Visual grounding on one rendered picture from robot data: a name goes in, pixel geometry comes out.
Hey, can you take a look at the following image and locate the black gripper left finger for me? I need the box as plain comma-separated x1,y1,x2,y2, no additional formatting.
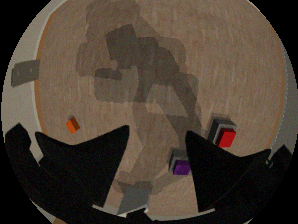
35,125,130,208

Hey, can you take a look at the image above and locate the red button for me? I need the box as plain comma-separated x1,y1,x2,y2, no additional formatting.
208,119,237,148

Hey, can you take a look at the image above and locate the purple button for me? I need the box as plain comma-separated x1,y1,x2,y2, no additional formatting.
169,149,190,176

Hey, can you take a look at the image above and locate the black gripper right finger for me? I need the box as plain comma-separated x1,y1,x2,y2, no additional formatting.
185,129,271,213

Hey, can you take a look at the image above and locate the orange block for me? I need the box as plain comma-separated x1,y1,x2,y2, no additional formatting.
65,117,80,135

